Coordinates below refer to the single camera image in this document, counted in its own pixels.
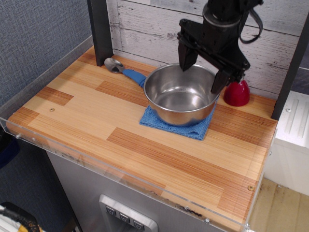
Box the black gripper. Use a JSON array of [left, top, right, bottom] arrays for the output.
[[178, 17, 250, 94]]

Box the yellow black object bottom left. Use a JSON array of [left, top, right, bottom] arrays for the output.
[[0, 205, 44, 232]]

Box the red cone-shaped toy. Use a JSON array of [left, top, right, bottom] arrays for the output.
[[224, 80, 250, 107]]

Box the silver toy fridge cabinet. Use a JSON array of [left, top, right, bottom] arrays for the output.
[[45, 151, 232, 232]]

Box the grey dispenser button panel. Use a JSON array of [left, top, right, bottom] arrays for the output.
[[99, 194, 158, 232]]

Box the dark right vertical post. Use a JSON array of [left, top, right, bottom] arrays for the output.
[[271, 16, 309, 120]]

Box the spoon with blue handle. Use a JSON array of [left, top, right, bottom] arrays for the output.
[[104, 58, 146, 87]]

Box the silver metal pot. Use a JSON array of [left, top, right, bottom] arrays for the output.
[[143, 63, 220, 127]]

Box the blue folded cloth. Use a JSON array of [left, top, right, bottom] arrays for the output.
[[140, 104, 216, 141]]

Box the clear acrylic guard rail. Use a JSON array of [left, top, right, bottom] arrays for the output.
[[0, 37, 277, 232]]

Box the dark vertical post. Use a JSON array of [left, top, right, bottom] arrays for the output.
[[271, 16, 309, 120], [87, 0, 113, 66]]

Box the dark left vertical post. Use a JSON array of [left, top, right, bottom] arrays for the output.
[[87, 0, 113, 66]]

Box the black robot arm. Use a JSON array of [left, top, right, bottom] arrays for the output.
[[178, 0, 263, 94]]

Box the white cabinet at right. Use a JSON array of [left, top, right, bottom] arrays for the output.
[[264, 91, 309, 195]]

